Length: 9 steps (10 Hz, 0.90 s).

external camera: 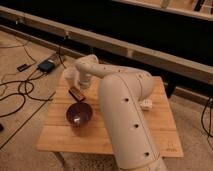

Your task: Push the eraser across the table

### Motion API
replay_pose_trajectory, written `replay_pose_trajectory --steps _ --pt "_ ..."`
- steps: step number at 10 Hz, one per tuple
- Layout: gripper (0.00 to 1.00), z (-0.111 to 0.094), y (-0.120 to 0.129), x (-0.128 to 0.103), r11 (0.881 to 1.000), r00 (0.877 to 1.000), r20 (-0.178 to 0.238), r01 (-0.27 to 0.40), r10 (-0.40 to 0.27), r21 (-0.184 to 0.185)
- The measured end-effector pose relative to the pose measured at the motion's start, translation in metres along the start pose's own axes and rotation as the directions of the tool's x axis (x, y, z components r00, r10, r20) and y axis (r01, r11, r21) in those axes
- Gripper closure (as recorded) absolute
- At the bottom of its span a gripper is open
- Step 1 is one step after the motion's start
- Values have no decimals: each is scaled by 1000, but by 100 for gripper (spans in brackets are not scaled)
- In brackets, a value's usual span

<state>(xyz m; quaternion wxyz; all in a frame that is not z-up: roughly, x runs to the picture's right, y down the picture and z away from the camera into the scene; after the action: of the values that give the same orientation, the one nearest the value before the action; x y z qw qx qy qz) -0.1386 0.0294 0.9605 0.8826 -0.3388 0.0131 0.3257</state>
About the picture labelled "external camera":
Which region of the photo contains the dark brown eraser block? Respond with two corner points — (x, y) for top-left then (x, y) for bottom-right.
(68, 87), (85, 102)

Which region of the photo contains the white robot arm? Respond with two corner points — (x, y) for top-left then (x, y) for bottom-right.
(63, 54), (167, 171)

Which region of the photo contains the black power adapter box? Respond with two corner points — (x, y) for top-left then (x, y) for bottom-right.
(38, 60), (55, 73)

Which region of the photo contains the dark purple bowl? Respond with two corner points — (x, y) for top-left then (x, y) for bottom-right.
(66, 102), (93, 127)

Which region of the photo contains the small black device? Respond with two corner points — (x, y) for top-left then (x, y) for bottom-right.
(17, 64), (31, 72)

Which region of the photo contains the wooden table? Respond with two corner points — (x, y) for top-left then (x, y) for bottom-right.
(37, 76), (184, 157)

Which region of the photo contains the white rectangular box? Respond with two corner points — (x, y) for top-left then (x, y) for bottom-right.
(140, 99), (152, 111)

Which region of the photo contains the black floor cable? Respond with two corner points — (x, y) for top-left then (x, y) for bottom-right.
(0, 71), (54, 118)

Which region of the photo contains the long wooden rail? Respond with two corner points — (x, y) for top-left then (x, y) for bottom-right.
(0, 5), (213, 85)

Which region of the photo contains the black cable at right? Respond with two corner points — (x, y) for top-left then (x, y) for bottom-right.
(200, 96), (213, 139)

